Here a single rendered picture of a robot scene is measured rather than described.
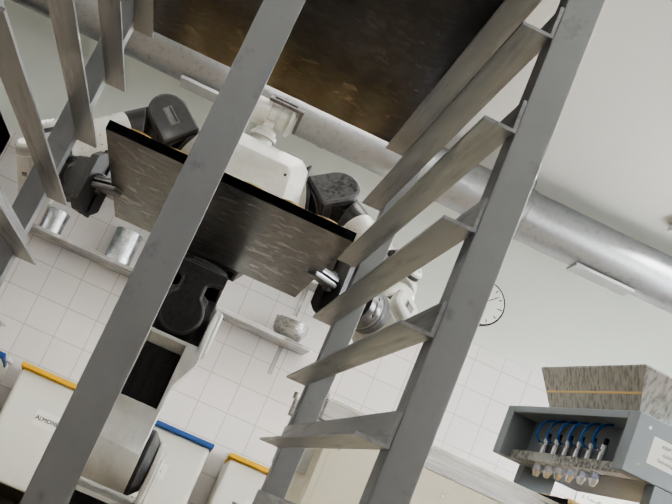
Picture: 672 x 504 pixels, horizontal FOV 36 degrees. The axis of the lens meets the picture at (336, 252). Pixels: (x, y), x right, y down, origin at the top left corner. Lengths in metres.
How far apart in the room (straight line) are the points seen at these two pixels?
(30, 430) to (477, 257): 5.34
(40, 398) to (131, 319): 5.29
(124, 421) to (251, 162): 0.63
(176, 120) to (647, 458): 1.45
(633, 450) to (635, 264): 3.74
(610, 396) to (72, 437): 2.39
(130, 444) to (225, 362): 4.60
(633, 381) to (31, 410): 3.91
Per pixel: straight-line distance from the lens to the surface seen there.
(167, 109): 2.38
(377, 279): 1.06
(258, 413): 6.73
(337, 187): 2.37
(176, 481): 6.03
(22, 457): 6.05
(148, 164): 1.62
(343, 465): 2.61
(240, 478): 6.06
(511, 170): 0.83
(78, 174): 1.93
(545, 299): 7.30
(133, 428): 2.15
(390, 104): 1.35
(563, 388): 3.23
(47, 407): 6.04
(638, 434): 2.76
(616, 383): 2.99
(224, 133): 0.79
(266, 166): 2.30
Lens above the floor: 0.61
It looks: 14 degrees up
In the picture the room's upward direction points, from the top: 23 degrees clockwise
